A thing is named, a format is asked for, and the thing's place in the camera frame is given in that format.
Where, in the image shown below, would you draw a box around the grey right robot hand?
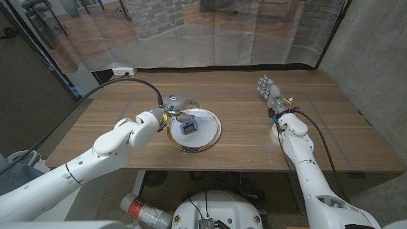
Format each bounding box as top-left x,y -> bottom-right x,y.
256,74 -> 292,114

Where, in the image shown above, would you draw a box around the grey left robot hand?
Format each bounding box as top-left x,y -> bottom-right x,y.
155,94 -> 201,123

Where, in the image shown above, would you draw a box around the small blue toy camera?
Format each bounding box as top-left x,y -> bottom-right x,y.
179,119 -> 199,136

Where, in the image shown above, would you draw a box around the white paper plate gold rim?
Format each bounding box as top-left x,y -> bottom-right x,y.
165,108 -> 223,153

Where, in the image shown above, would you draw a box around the white tape roll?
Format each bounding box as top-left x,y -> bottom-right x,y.
269,123 -> 286,146

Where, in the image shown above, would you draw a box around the wooden table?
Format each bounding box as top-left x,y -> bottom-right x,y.
117,91 -> 357,171

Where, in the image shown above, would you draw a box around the white power strip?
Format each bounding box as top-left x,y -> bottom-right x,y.
111,67 -> 139,76

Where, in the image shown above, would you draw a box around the printed room backdrop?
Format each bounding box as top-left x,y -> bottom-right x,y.
6,0 -> 348,74

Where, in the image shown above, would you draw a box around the black round fan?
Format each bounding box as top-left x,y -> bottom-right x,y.
142,170 -> 168,189

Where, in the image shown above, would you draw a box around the white table leg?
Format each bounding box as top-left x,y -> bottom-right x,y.
132,170 -> 148,197

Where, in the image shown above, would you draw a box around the grey table leg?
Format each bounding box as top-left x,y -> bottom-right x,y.
287,171 -> 308,216

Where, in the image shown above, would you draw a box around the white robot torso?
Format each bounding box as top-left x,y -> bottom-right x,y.
171,190 -> 264,229

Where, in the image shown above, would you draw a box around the white cylinder with red label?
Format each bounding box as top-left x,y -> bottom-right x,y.
120,192 -> 174,229

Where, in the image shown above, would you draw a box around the person in blue jeans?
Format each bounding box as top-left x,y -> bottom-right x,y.
0,152 -> 36,195

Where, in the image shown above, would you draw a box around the black power strip cord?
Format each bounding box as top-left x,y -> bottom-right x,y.
107,72 -> 130,83

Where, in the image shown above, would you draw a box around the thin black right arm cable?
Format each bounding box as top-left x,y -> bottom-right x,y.
275,120 -> 301,174

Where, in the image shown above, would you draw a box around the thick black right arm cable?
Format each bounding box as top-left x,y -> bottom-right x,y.
289,108 -> 349,202

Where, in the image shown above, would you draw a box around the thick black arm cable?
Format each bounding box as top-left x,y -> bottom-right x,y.
289,108 -> 349,202
0,77 -> 164,176

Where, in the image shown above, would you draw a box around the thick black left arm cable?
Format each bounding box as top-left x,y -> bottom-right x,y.
0,77 -> 164,176

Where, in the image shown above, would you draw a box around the black floor cables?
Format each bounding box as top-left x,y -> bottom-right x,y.
189,170 -> 266,209

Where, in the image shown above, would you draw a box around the grey perforated wall panel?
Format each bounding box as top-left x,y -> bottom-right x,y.
0,12 -> 79,156

